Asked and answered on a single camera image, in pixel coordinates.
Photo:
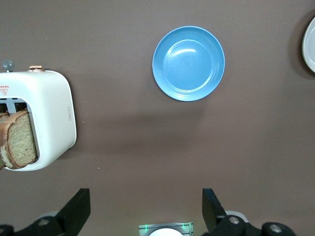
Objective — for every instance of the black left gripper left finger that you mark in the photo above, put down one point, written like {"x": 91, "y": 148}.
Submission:
{"x": 71, "y": 216}

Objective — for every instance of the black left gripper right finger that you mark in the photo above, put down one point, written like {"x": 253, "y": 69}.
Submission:
{"x": 214, "y": 216}

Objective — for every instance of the blue plate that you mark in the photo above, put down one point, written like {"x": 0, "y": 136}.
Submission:
{"x": 188, "y": 64}

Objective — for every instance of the beige plate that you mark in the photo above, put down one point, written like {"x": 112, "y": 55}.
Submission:
{"x": 310, "y": 46}

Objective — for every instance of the brown table cover cloth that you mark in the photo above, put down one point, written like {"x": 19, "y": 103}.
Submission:
{"x": 147, "y": 147}

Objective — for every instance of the white toaster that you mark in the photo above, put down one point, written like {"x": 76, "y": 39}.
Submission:
{"x": 51, "y": 110}

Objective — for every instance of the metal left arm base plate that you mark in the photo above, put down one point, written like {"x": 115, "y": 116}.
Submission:
{"x": 142, "y": 228}

